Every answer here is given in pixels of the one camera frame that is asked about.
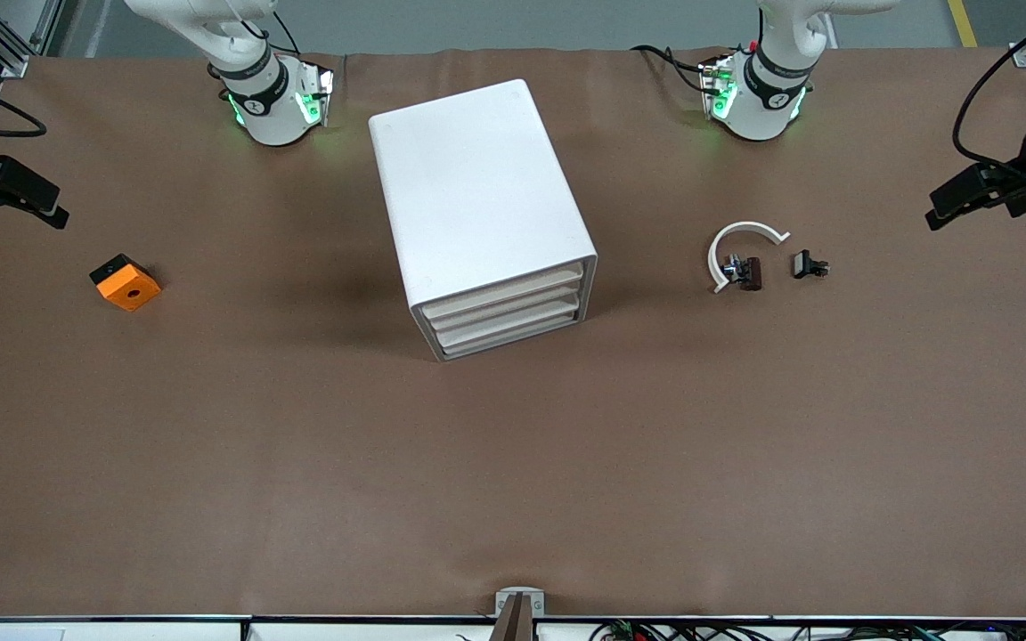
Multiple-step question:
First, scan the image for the white plastic drawer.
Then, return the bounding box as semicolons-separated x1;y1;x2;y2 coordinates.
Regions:
437;304;583;357
428;285;583;337
420;264;586;320

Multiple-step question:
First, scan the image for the white drawer cabinet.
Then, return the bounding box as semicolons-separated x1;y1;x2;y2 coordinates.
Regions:
368;78;599;362

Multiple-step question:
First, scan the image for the orange box with hole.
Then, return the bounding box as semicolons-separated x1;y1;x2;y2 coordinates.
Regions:
89;254;162;312

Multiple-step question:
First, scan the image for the small brown black component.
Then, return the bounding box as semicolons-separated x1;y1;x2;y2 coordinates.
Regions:
721;255;764;292

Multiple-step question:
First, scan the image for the brown table mat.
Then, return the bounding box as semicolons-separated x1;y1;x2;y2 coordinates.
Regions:
0;46;1026;621

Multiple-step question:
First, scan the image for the white curved plastic ring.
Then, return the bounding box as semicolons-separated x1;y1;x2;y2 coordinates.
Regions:
708;220;791;295

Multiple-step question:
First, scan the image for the black base cable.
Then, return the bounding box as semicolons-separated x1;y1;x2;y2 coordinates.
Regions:
631;43;712;97
268;4;303;56

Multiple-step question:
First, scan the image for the grey aluminium camera post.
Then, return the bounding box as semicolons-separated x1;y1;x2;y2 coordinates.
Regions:
488;588;547;641

